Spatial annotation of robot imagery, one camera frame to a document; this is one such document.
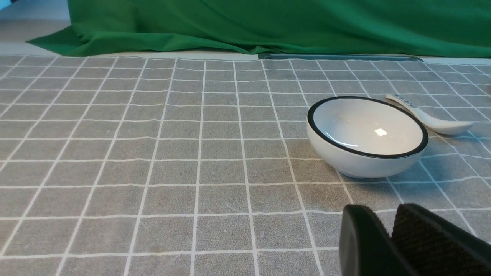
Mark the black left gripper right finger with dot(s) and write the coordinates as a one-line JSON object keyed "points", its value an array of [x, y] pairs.
{"points": [[434, 246]]}

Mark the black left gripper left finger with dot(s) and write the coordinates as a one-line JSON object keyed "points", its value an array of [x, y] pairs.
{"points": [[366, 248]]}

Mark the white bowl black rim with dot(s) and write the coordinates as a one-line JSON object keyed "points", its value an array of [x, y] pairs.
{"points": [[365, 138]]}

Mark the white spoon with label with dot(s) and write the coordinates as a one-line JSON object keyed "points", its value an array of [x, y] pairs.
{"points": [[444, 127]]}

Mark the grey metal bar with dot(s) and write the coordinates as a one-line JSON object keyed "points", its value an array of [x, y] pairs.
{"points": [[338, 57]]}

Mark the green backdrop cloth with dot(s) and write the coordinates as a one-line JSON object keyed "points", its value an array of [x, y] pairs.
{"points": [[443, 28]]}

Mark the grey checked tablecloth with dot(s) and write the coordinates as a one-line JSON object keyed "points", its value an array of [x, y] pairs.
{"points": [[171, 167]]}

